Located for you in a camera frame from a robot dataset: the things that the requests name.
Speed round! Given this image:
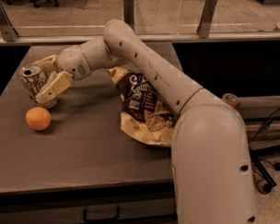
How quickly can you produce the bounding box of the left metal railing bracket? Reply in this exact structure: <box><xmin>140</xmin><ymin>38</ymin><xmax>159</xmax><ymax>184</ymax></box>
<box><xmin>0</xmin><ymin>0</ymin><xmax>18</xmax><ymax>42</ymax></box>

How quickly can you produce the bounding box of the orange fruit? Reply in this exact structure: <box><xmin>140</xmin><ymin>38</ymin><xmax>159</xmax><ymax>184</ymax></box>
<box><xmin>26</xmin><ymin>107</ymin><xmax>52</xmax><ymax>131</ymax></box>

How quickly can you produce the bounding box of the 7up soda can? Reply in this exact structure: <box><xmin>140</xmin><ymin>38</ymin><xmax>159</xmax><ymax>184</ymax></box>
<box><xmin>18</xmin><ymin>64</ymin><xmax>57</xmax><ymax>109</ymax></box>

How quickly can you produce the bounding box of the roll of tape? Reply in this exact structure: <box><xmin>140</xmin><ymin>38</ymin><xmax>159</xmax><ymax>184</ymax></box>
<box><xmin>223</xmin><ymin>93</ymin><xmax>239</xmax><ymax>108</ymax></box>

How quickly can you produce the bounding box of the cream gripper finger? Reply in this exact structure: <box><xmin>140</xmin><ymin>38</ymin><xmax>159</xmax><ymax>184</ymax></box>
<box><xmin>33</xmin><ymin>54</ymin><xmax>61</xmax><ymax>74</ymax></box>
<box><xmin>35</xmin><ymin>71</ymin><xmax>73</xmax><ymax>104</ymax></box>

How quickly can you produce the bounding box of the right metal railing bracket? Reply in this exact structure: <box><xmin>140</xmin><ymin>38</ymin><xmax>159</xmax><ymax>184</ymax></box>
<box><xmin>196</xmin><ymin>0</ymin><xmax>217</xmax><ymax>39</ymax></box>

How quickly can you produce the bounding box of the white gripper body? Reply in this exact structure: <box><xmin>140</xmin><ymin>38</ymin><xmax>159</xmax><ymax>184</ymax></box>
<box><xmin>58</xmin><ymin>45</ymin><xmax>92</xmax><ymax>80</ymax></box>

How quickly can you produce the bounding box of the metal railing bracket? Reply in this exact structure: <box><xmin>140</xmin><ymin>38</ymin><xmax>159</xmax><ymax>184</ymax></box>
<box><xmin>122</xmin><ymin>0</ymin><xmax>135</xmax><ymax>29</ymax></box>
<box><xmin>0</xmin><ymin>0</ymin><xmax>18</xmax><ymax>42</ymax></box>
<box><xmin>196</xmin><ymin>0</ymin><xmax>217</xmax><ymax>39</ymax></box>

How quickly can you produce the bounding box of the middle metal railing bracket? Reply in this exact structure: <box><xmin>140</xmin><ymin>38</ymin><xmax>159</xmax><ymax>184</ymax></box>
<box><xmin>122</xmin><ymin>0</ymin><xmax>135</xmax><ymax>29</ymax></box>

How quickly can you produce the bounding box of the brown chip bag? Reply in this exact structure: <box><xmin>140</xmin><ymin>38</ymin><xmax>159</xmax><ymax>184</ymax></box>
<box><xmin>108</xmin><ymin>67</ymin><xmax>176</xmax><ymax>147</ymax></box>

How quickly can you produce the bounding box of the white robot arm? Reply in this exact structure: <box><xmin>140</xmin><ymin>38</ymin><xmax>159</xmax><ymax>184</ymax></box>
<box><xmin>38</xmin><ymin>19</ymin><xmax>258</xmax><ymax>224</ymax></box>

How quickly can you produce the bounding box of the black stand leg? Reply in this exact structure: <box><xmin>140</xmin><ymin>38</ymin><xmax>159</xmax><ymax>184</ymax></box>
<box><xmin>250</xmin><ymin>150</ymin><xmax>276</xmax><ymax>189</ymax></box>

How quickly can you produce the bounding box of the black drawer handle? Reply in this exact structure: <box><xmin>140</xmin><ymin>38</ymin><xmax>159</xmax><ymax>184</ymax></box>
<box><xmin>82</xmin><ymin>206</ymin><xmax>120</xmax><ymax>224</ymax></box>

